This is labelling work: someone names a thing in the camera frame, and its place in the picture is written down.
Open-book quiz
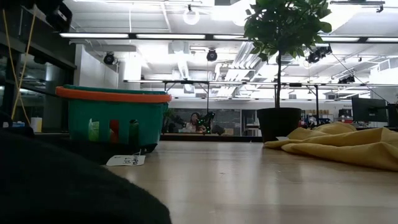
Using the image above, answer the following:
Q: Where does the ceiling light strip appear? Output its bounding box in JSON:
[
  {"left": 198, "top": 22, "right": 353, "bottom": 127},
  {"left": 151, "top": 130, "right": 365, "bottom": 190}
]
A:
[
  {"left": 320, "top": 36, "right": 361, "bottom": 43},
  {"left": 366, "top": 37, "right": 398, "bottom": 44},
  {"left": 136, "top": 33, "right": 206, "bottom": 40},
  {"left": 213, "top": 34, "right": 249, "bottom": 40},
  {"left": 58, "top": 32, "right": 130, "bottom": 39}
]

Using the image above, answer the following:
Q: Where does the white cup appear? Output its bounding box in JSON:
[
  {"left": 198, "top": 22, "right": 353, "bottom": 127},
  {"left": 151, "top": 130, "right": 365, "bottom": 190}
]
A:
[{"left": 30, "top": 116, "right": 43, "bottom": 133}]

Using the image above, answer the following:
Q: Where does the black computer monitor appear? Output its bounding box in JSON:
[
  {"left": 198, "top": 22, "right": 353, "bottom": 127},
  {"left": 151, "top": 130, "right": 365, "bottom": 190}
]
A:
[
  {"left": 351, "top": 97, "right": 388, "bottom": 123},
  {"left": 387, "top": 104, "right": 398, "bottom": 128}
]

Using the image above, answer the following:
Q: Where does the yellow cloth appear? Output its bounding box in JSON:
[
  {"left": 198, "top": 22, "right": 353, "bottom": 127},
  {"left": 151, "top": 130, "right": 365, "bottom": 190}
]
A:
[{"left": 263, "top": 121, "right": 398, "bottom": 172}]

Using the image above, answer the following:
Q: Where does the person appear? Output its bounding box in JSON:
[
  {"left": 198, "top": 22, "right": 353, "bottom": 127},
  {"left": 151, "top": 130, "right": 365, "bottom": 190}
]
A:
[{"left": 185, "top": 111, "right": 203, "bottom": 134}]

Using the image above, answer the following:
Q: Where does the black background equipment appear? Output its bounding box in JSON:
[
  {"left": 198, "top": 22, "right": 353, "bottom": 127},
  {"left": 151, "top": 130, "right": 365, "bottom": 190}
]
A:
[{"left": 198, "top": 111, "right": 225, "bottom": 136}]

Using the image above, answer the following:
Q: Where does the black cloth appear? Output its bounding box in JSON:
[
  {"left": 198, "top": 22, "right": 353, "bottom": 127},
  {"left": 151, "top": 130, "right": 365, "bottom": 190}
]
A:
[{"left": 0, "top": 110, "right": 173, "bottom": 224}]

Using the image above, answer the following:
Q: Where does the round pendant lamp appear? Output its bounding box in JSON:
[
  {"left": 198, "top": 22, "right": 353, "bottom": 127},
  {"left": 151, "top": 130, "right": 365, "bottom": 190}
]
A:
[{"left": 183, "top": 4, "right": 200, "bottom": 26}]

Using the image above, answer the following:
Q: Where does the teal plastic basket orange rim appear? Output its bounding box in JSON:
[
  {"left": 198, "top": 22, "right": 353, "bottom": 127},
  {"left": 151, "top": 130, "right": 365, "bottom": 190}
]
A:
[{"left": 55, "top": 84, "right": 173, "bottom": 149}]

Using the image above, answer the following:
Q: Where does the black aluminium table frame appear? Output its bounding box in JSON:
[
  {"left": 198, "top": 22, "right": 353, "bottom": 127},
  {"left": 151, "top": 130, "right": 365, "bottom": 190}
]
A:
[{"left": 34, "top": 132, "right": 264, "bottom": 143}]

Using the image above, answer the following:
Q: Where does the white handwritten paper tag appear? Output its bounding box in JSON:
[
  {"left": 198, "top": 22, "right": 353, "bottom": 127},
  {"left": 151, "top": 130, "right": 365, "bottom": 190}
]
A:
[{"left": 105, "top": 154, "right": 146, "bottom": 167}]

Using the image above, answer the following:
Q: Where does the small potted succulent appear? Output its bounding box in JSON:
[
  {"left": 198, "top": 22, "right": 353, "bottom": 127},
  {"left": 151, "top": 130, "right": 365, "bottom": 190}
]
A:
[{"left": 161, "top": 107, "right": 177, "bottom": 134}]

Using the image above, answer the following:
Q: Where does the yellow cable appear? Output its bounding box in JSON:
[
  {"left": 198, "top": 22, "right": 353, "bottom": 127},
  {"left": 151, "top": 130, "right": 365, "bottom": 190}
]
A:
[{"left": 2, "top": 8, "right": 37, "bottom": 125}]

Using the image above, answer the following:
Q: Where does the large potted leafy plant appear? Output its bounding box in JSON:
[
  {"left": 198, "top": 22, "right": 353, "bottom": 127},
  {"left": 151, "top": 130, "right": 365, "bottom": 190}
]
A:
[{"left": 243, "top": 0, "right": 333, "bottom": 143}]

